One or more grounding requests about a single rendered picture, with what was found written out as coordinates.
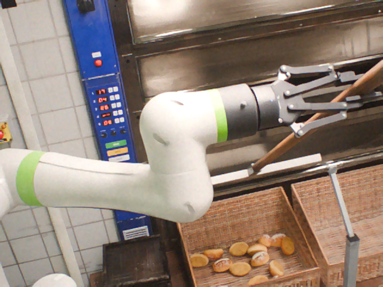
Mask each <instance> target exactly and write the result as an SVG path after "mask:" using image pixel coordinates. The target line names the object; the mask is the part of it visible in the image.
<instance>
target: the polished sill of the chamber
mask: <svg viewBox="0 0 383 287"><path fill-rule="evenodd" d="M382 112H383V100H377V101H374V102H368V103H364V104H363V106H361V107H359V108H357V109H350V110H347V111H346V114H347V118H346V119H344V120H348V119H352V118H358V117H364V116H367V115H373V114H378V113H382ZM316 114H317V113H313V114H310V115H304V116H300V117H299V118H298V119H297V120H296V121H295V123H297V124H300V123H301V124H304V123H305V122H307V121H308V120H309V119H310V118H312V117H313V116H314V115H316ZM290 131H292V130H291V128H289V127H285V126H276V127H269V128H265V129H260V130H257V133H256V135H255V136H249V137H245V138H239V139H233V140H229V141H223V142H220V143H214V144H210V145H208V146H207V149H208V148H214V147H218V146H223V145H230V144H235V143H239V142H245V141H248V140H252V139H257V138H263V137H267V136H272V135H278V134H282V133H286V132H290Z"/></svg>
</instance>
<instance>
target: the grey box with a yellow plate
mask: <svg viewBox="0 0 383 287"><path fill-rule="evenodd" d="M3 124H5V125H6V128H4V129H3V128H2V127H1V126H2V125H3ZM0 130H1V131H2V132H3V134H4V136H3V138H2V139H0V144H3V143H7V142H13V141H14V140H15V136H16V131H15V128H14V125H13V122H12V119H11V115H10V113H7V114H1V115H0Z"/></svg>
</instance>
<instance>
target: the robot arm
mask: <svg viewBox="0 0 383 287"><path fill-rule="evenodd" d="M325 75H326V77H324V78H321V79H318V80H315V81H311V82H309V83H306V84H301V85H298V86H294V85H292V84H290V83H288V82H286V81H284V80H288V79H289V78H303V77H317V76H325ZM363 75H364V74H360V75H355V74H354V72H344V73H341V74H340V73H339V72H335V70H334V67H333V66H332V65H323V66H308V67H301V68H296V67H291V66H286V65H282V66H281V67H280V69H279V70H278V80H276V81H275V82H273V83H272V84H266V85H262V86H255V87H249V86H248V85H246V84H239V85H235V86H228V87H222V88H215V89H210V90H204V91H200V92H192V93H176V92H167V93H162V94H159V95H157V96H155V97H153V99H151V100H150V101H149V102H148V103H147V104H146V105H145V107H144V109H143V111H142V112H141V116H140V119H139V129H140V132H141V137H142V139H143V141H144V145H145V149H146V152H147V157H148V163H149V164H146V163H116V162H108V161H97V160H92V159H88V158H80V157H74V156H70V155H64V154H59V153H55V152H40V151H36V150H29V149H16V148H6V149H2V150H0V220H1V219H2V218H3V217H4V216H5V215H6V214H7V213H8V212H9V211H11V210H13V209H14V208H15V207H16V206H38V207H52V208H56V207H78V208H94V209H109V210H119V211H125V212H129V213H137V214H144V215H149V216H155V217H158V218H163V219H165V220H168V221H172V222H177V223H189V222H193V221H196V220H198V219H199V218H200V217H201V216H204V214H206V213H207V211H208V209H209V207H210V205H211V204H212V200H213V196H214V189H213V186H212V181H211V178H210V175H209V169H208V163H207V159H206V148H207V146H208V145H210V144H216V143H220V142H223V141H229V140H233V139H239V138H245V137H249V136H255V135H256V133H257V130H260V129H265V128H269V127H276V126H285V127H289V128H291V130H292V131H294V137H295V138H297V139H298V138H300V137H301V136H302V135H304V134H305V133H307V132H309V131H311V130H316V129H319V128H322V127H325V126H330V125H332V124H336V123H340V121H342V120H344V119H346V118H347V114H346V111H347V110H350V109H357V108H359V107H361V106H363V102H368V101H372V100H376V99H377V98H379V97H380V96H382V93H381V91H380V92H376V93H369V94H362V95H358V96H351V97H346V98H345V99H344V100H341V101H340V102H326V103H310V102H308V103H305V102H304V101H303V99H302V94H304V93H307V92H310V91H313V90H316V89H319V88H322V87H325V86H329V85H331V84H334V83H335V87H340V86H347V85H350V84H354V83H355V82H356V81H357V80H358V79H359V78H361V77H362V76H363ZM319 112H332V113H333V112H337V114H336V115H332V116H330V117H326V118H322V119H320V120H316V121H311V122H309V123H308V124H306V125H304V124H301V123H300V124H297V123H295V121H296V120H297V119H298V118H299V117H300V116H301V115H304V114H307V113H319ZM32 287H77V284H76V283H75V281H73V280H72V279H71V277H69V276H67V275H65V274H51V275H49V276H45V277H43V278H41V279H40V280H38V281H37V282H36V283H35V284H34V285H33V286H32Z"/></svg>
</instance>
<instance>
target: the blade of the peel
mask: <svg viewBox="0 0 383 287"><path fill-rule="evenodd" d="M320 161H322V160H321V156H320V154H315V155H310V156H306V157H301V158H295V160H289V161H283V162H279V163H274V164H268V165H267V166H265V168H262V171H261V172H259V173H258V174H256V175H253V176H248V170H242V171H238V172H232V173H227V174H223V175H220V176H215V177H210V178H211V181H212V186H213V188H218V187H224V186H228V185H233V184H236V183H240V182H245V181H251V180H254V179H260V178H265V177H269V176H272V175H277V174H280V173H286V172H292V171H295V170H300V169H303V168H307V167H310V166H312V165H314V164H317V163H319V162H320Z"/></svg>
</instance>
